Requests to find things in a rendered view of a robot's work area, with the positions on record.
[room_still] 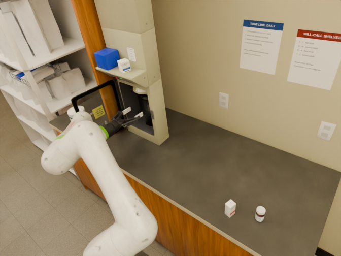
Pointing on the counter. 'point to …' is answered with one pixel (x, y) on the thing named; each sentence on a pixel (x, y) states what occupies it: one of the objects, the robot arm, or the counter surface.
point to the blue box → (107, 58)
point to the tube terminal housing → (124, 40)
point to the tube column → (125, 14)
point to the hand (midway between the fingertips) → (134, 112)
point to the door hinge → (120, 96)
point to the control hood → (141, 78)
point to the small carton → (124, 65)
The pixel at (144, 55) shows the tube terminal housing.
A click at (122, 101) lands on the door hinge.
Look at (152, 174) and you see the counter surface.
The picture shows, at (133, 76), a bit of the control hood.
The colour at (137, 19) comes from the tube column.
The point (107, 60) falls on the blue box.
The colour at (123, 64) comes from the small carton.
